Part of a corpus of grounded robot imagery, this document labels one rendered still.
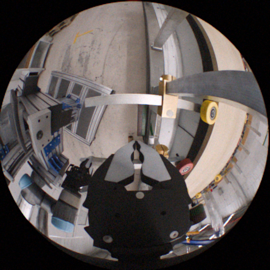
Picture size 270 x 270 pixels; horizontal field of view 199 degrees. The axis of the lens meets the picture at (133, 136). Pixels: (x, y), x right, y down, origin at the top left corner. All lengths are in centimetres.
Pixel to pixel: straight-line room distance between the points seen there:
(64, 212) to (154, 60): 66
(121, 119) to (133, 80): 57
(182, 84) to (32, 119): 37
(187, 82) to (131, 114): 99
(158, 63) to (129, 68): 76
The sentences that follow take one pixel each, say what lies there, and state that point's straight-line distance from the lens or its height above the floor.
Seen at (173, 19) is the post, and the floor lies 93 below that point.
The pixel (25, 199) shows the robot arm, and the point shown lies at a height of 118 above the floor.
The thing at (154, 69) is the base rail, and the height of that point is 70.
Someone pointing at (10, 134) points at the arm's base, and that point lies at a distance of 41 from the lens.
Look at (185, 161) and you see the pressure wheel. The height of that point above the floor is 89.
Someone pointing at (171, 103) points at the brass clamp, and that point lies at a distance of 25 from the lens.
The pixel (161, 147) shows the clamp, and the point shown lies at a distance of 30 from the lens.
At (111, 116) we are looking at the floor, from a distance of 114.
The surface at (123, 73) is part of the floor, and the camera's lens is 113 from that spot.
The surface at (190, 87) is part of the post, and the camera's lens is 15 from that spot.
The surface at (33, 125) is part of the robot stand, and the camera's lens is 29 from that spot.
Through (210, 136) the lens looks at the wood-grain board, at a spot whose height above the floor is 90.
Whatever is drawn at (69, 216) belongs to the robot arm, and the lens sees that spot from 30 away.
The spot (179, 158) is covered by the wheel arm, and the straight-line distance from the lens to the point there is 39.
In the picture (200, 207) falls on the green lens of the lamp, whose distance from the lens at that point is 24.
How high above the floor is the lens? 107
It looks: 62 degrees down
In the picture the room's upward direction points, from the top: 179 degrees clockwise
